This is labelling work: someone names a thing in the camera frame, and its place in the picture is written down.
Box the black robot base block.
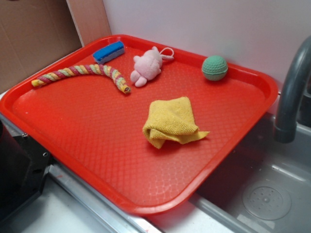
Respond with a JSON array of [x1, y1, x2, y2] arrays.
[[0, 123, 51, 224]]

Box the yellow cloth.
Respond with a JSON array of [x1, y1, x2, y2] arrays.
[[142, 97, 209, 149]]

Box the red plastic tray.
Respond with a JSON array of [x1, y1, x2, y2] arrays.
[[0, 49, 278, 216]]

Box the pink plush toy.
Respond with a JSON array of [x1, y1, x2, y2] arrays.
[[130, 46, 174, 87]]

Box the green rubber ball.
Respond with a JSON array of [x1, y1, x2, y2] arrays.
[[201, 55, 228, 81]]

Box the blue sponge block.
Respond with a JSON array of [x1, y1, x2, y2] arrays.
[[93, 41, 125, 65]]

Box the grey faucet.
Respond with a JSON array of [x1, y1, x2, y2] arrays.
[[273, 37, 311, 143]]

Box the grey plastic sink basin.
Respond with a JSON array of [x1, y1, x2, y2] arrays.
[[191, 115, 311, 233]]

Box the brown cardboard panel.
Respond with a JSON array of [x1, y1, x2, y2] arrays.
[[0, 0, 111, 93]]

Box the multicolour twisted rope toy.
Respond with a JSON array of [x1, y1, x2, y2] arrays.
[[31, 64, 131, 95]]

